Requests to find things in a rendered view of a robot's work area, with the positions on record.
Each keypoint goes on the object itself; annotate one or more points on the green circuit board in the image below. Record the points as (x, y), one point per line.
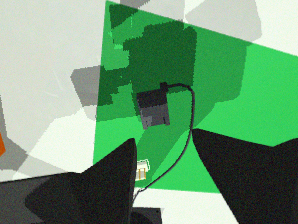
(242, 90)

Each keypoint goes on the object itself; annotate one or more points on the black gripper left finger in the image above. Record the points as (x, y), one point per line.
(102, 194)

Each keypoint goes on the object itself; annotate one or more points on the black fan cable with plug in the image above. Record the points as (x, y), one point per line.
(153, 109)

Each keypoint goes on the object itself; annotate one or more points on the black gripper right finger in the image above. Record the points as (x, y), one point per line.
(259, 183)

